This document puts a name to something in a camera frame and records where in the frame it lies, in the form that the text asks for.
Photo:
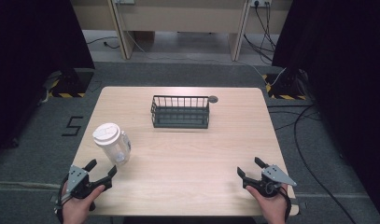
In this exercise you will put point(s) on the white power strip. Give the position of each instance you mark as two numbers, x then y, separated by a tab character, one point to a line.
124	1
260	2

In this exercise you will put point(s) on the grey round table grommet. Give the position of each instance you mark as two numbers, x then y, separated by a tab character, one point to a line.
213	99

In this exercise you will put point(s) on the clear cup with white lid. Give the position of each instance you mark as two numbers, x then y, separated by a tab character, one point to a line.
112	143

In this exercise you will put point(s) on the black curtain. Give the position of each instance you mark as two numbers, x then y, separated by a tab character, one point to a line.
29	62
346	81

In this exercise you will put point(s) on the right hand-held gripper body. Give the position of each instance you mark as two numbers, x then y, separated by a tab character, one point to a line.
271	180

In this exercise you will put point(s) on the person's right hand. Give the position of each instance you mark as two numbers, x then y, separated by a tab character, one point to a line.
270	207

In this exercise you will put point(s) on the stand base with striped tape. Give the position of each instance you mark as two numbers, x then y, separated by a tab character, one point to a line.
69	83
285	87

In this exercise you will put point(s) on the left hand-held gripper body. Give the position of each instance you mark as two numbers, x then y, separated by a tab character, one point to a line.
76	180

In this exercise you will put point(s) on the person's left hand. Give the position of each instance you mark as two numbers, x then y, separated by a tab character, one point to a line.
78	207

